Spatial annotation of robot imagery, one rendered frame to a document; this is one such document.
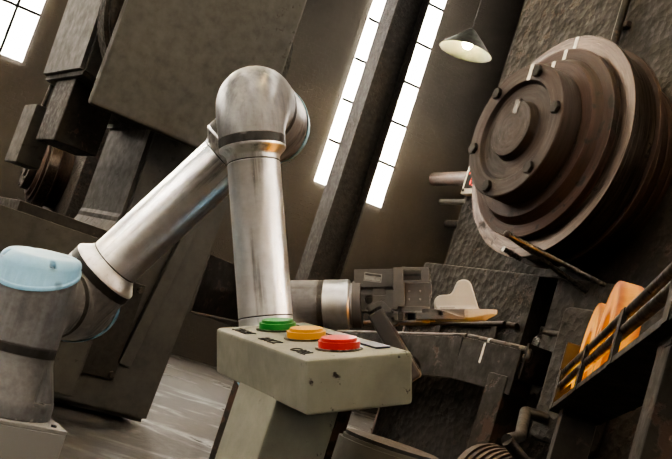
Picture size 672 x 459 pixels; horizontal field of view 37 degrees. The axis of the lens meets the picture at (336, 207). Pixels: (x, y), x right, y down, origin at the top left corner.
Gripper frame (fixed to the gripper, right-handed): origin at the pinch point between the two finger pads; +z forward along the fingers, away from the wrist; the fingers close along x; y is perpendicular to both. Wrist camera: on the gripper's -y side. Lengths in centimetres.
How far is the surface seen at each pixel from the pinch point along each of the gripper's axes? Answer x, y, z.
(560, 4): 83, 80, 23
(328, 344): -56, -6, -17
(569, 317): 28.9, 1.7, 15.3
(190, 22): 255, 146, -112
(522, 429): 17.2, -16.9, 5.7
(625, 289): -21.3, 1.8, 16.1
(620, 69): 35, 48, 27
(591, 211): 31.9, 20.9, 20.5
